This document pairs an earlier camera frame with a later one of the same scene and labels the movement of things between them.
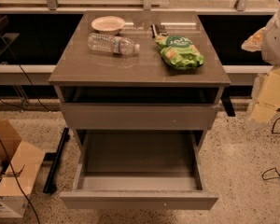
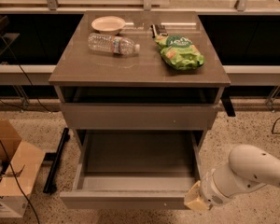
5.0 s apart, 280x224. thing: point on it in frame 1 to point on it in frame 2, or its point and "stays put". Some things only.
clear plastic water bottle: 110,43 stays put
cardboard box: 26,161 stays put
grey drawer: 139,169 stays put
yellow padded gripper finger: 255,42 to 192,198
